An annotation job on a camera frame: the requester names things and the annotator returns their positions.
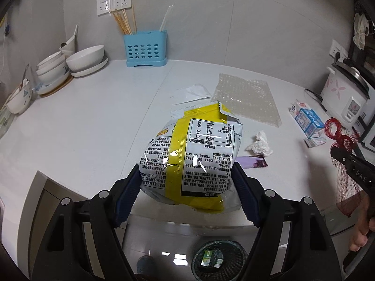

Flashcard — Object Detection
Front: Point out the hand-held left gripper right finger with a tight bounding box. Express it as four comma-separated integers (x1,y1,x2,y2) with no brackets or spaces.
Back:
231,162,343,281

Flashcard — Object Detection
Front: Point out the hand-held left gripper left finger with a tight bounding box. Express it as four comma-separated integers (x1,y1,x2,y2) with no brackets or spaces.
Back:
32,163,144,281

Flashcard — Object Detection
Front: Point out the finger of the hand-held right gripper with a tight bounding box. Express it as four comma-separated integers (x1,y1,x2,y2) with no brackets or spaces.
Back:
330,146,356,170

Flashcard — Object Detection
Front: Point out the red mesh bag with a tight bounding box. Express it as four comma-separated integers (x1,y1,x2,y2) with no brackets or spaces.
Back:
324,118,370,218

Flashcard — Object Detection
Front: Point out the black mesh trash bin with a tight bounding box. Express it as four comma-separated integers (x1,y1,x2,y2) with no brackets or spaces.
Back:
191,239,248,279

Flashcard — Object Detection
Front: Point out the yellow and white snack bag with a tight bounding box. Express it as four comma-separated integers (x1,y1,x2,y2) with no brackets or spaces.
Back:
140,101,244,214

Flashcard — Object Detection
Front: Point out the clear bubble wrap sheet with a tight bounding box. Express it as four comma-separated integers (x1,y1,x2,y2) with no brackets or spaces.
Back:
210,73,282,128

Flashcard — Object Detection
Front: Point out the person's right hand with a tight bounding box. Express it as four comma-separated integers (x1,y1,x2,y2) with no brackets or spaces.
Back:
349,193,375,252

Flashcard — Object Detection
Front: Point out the small white carton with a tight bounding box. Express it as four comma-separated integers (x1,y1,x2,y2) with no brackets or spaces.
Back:
304,136,329,148

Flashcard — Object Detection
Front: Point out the purple snack wrapper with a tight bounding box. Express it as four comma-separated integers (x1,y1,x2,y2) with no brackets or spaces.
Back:
236,155,268,170

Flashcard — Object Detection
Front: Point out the blue and white milk carton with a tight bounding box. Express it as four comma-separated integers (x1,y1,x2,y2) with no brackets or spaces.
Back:
290,101,326,139

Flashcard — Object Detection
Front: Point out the crumpled white tissue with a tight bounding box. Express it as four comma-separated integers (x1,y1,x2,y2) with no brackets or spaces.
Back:
245,131,274,155

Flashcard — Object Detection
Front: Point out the white rice cooker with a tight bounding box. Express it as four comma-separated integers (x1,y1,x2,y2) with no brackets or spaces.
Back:
320,61,370,129

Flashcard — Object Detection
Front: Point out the person's shoe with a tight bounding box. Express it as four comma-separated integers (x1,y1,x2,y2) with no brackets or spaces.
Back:
138,256,156,274

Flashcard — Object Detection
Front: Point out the green carton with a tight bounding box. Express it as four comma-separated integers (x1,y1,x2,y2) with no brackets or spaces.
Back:
202,249,225,268

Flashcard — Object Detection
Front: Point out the grey base cabinet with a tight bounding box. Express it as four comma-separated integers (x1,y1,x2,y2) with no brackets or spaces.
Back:
28,170,88,229

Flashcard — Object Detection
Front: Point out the clear plastic wrapper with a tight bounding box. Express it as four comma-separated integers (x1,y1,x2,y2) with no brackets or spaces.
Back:
170,84,212,116

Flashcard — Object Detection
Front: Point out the hanging white cloth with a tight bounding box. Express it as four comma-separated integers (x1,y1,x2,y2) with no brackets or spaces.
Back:
353,13,370,49

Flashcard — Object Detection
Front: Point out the round wooden trivet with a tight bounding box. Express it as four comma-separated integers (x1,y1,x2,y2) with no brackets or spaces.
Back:
44,76,74,98

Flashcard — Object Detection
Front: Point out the white ribbed plate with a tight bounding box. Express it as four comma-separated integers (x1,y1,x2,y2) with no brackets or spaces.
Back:
70,57,109,78

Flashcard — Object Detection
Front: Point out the white patterned plate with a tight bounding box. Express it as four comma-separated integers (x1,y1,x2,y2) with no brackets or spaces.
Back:
36,76,74,96

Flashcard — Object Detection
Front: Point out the small white patterned bowl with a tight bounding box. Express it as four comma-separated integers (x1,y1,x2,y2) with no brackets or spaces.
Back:
6,79,32,114

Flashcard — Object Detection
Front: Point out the large white bowl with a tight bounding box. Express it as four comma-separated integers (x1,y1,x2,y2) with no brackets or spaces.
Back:
66,45,105,72

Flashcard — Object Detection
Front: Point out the blue perforated utensil holder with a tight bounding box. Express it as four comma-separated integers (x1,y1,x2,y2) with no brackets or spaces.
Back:
123,30,168,68

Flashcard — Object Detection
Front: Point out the white ceramic spoon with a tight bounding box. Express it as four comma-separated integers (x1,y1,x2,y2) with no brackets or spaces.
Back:
59,25,79,57

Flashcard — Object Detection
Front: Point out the bundle of wooden chopsticks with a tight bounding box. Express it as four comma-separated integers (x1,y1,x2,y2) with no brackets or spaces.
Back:
112,6,138,35

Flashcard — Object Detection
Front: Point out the white plastic straw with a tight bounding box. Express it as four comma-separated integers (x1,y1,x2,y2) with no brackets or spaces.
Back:
160,5,173,32

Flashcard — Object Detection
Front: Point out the black power cable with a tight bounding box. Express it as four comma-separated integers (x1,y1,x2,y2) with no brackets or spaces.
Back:
305,88,329,112

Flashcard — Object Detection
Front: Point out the white wall outlet with plug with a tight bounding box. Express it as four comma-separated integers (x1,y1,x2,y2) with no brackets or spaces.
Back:
330,39,349,60

